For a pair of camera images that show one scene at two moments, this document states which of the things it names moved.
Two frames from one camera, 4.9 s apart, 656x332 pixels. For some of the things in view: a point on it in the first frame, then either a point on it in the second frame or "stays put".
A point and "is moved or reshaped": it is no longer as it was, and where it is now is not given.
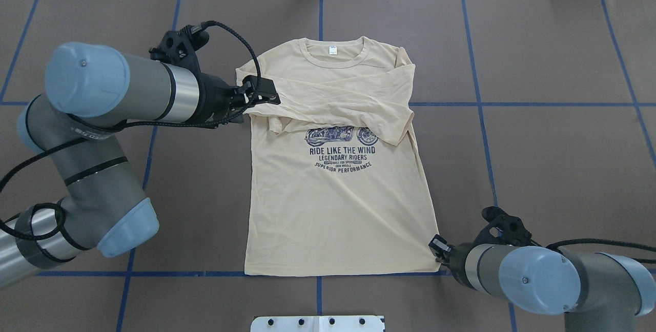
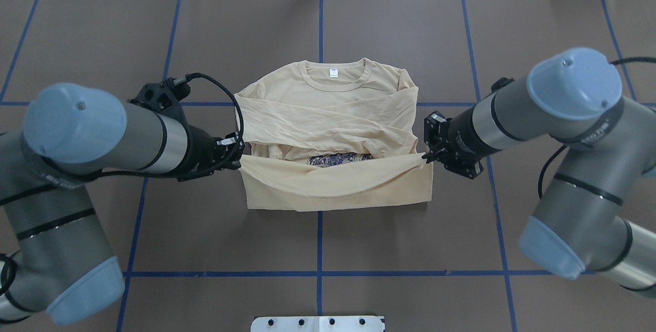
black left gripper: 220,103 -> 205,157
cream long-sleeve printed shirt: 330,191 is moved or reshaped
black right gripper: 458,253 -> 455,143
